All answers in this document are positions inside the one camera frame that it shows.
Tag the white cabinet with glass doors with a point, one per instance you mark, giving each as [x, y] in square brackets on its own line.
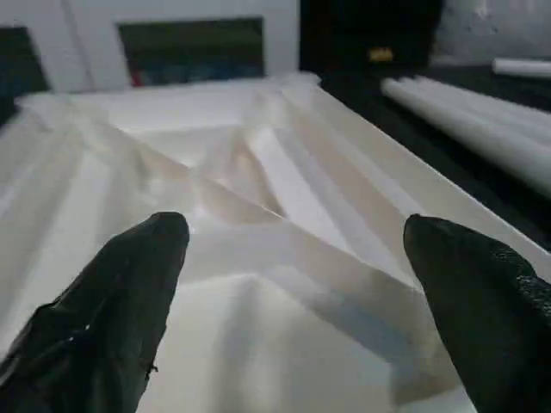
[86, 43]

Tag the white plastic table top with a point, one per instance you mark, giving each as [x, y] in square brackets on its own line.
[215, 172]

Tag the grey pillow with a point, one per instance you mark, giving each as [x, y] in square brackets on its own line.
[495, 30]

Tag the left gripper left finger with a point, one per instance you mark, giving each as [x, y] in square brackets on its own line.
[99, 318]

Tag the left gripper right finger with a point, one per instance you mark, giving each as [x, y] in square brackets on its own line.
[486, 310]

